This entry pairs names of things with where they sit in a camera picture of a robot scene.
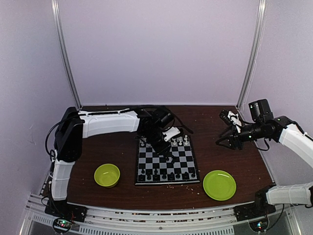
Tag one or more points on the right aluminium corner post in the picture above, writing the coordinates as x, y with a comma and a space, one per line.
256, 43

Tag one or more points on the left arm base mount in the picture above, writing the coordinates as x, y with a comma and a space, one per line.
62, 209

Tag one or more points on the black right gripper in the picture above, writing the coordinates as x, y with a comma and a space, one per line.
234, 139

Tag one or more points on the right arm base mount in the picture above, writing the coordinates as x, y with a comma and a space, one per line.
254, 208

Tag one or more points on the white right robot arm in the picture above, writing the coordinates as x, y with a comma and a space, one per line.
282, 130

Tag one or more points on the left aluminium corner post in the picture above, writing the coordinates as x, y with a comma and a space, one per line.
64, 54

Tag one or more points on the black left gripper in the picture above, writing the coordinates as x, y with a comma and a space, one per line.
160, 151

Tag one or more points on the green plate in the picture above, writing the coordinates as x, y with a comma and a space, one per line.
219, 185

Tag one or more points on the aluminium corner post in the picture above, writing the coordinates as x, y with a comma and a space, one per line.
256, 43
64, 54

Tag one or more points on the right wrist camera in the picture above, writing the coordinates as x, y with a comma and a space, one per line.
231, 119

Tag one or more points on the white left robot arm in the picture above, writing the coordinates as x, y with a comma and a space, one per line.
152, 122

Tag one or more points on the green bowl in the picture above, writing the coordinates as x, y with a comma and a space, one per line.
107, 175

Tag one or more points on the black and grey chessboard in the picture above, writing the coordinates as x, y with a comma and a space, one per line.
174, 168

